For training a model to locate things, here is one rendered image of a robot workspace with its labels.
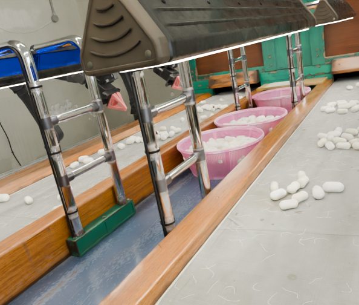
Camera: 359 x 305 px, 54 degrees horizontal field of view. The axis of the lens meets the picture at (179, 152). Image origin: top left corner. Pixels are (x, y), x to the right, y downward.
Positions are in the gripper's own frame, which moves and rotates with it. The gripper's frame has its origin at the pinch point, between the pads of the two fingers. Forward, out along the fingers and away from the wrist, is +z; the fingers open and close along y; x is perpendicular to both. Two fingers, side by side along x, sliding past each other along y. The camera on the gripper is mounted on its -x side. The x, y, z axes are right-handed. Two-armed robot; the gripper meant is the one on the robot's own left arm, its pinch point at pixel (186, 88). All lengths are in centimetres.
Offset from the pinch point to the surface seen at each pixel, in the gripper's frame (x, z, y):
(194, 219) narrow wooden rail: -30, 50, -106
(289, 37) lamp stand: -47, 31, -12
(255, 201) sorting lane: -32, 57, -93
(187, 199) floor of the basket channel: -13, 43, -82
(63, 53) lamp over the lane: -28, -3, -86
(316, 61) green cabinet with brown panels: -35, 41, 44
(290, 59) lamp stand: -41, 36, -12
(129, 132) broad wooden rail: 13.4, 0.2, -39.9
